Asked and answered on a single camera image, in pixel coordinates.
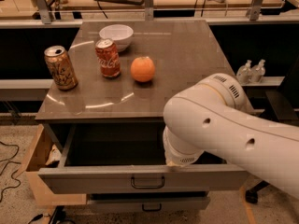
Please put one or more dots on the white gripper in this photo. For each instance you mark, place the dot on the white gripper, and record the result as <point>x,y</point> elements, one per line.
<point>186,160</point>

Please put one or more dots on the grey top drawer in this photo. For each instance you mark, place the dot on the grey top drawer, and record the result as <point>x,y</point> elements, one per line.
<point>102,158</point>

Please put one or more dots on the grey drawer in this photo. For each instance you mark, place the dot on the grey drawer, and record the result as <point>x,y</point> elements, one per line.
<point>148,202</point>
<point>102,158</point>

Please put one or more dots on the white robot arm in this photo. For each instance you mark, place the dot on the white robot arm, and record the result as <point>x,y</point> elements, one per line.
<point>208,117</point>

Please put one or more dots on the grey bottom drawer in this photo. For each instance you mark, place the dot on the grey bottom drawer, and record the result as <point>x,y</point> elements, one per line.
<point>148,202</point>

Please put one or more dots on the grey drawer cabinet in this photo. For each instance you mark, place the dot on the grey drawer cabinet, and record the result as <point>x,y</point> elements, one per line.
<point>183,52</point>

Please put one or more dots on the orange fruit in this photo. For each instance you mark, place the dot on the orange fruit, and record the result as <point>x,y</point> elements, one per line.
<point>142,69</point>

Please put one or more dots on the crumpled paper in box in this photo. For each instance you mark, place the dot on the crumpled paper in box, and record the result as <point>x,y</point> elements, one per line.
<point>54,156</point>

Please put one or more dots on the clear sanitizer bottle left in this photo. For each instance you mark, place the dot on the clear sanitizer bottle left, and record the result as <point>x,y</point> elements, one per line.
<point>242,74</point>

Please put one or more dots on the red cola can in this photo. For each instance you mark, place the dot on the red cola can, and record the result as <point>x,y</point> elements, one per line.
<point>108,57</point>

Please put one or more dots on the black office chair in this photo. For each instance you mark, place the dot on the black office chair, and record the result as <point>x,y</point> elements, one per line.
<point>281,103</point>

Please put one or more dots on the wooden side box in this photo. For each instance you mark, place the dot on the wooden side box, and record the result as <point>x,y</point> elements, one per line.
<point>34,159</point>

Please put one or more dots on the white bowl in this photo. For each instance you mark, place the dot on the white bowl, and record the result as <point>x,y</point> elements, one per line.
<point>121,34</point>

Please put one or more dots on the gold LaCroix can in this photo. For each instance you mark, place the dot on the gold LaCroix can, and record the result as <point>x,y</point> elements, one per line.
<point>60,67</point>

